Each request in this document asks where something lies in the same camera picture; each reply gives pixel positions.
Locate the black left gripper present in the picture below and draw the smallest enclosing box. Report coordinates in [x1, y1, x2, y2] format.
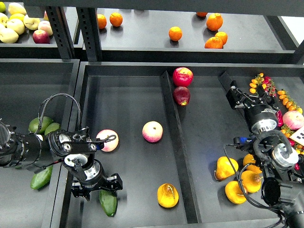
[71, 159, 123, 201]

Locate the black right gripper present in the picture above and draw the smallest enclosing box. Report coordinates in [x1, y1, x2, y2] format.
[226, 80, 280, 132]

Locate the dark green avocado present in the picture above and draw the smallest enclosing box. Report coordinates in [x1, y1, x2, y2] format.
[99, 190, 118, 217]

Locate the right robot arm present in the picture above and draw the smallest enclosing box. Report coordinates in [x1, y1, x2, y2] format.
[223, 80, 304, 228]

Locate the green avocado right of pile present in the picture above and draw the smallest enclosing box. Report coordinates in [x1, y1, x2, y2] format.
[44, 123, 61, 135]

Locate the green avocado of pile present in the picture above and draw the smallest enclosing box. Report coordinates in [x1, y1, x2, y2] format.
[44, 123, 61, 135]
[28, 116, 54, 134]

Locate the green avocado top of pile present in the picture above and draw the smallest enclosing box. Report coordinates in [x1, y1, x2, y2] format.
[28, 116, 54, 134]

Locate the cherry tomato bunch top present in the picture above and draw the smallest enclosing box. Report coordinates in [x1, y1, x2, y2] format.
[249, 73, 276, 97]

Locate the cherry tomato bunch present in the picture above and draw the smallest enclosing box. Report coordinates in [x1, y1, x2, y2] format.
[278, 125, 304, 171]
[249, 73, 276, 97]

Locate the red chili pepper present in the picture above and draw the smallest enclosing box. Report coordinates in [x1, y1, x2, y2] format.
[275, 110, 284, 127]

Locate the cherry tomato bunch bottom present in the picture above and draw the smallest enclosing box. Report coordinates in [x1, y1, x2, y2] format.
[278, 125, 304, 171]

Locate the pink apple left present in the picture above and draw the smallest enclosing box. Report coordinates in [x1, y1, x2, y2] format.
[96, 129, 119, 152]

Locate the pink apple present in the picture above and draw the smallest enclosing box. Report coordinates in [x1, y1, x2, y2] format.
[142, 121, 163, 143]
[96, 129, 119, 152]

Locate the pink apple right bin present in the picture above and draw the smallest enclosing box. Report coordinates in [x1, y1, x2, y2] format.
[283, 111, 304, 130]

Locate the white marker tag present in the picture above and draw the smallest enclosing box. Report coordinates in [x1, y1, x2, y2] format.
[290, 126, 304, 146]

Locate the orange on shelf front right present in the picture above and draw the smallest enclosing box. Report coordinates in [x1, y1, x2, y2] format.
[204, 37, 223, 49]

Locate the orange on shelf right small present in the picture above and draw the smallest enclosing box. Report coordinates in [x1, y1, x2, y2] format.
[215, 31, 228, 45]

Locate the dark red apple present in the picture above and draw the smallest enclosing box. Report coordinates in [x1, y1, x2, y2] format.
[173, 86, 190, 106]

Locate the bright red apple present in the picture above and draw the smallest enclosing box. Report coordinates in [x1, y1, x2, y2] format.
[172, 67, 194, 87]

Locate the pink apple center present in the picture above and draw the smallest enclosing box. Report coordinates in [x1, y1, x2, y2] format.
[142, 121, 163, 143]

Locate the black center tray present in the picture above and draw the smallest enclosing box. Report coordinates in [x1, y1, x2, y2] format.
[62, 62, 304, 228]

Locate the black tray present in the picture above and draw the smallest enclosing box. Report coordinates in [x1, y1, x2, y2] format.
[62, 62, 304, 228]
[0, 59, 79, 228]

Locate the large orange on shelf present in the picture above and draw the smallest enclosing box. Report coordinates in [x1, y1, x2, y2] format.
[206, 13, 223, 31]

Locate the orange on shelf back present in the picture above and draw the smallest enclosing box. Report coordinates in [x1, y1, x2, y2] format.
[196, 12, 208, 17]

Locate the orange on shelf center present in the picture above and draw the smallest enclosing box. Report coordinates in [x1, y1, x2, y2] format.
[168, 26, 182, 41]

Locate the black left tray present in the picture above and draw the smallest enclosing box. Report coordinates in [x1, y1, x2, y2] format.
[0, 59, 79, 228]

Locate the red apple on left shelf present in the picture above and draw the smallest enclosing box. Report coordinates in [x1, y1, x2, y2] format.
[32, 29, 50, 44]

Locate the orange on shelf far left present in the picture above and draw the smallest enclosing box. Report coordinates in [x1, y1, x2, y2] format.
[97, 14, 107, 29]

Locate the pale pink peach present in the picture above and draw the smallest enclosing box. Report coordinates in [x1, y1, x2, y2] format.
[38, 20, 53, 37]

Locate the pale yellow apple front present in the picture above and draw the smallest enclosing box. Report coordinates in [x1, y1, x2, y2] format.
[0, 28, 19, 44]

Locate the pale yellow apple with stem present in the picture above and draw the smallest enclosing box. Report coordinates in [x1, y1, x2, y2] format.
[23, 15, 40, 30]

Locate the pale yellow apple middle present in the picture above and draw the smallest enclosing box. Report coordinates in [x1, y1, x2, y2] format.
[6, 19, 25, 35]

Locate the orange cherry tomato string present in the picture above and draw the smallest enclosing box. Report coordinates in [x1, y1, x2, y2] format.
[276, 89, 303, 114]

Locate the black shelf post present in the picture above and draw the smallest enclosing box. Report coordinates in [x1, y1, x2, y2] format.
[76, 7, 102, 62]

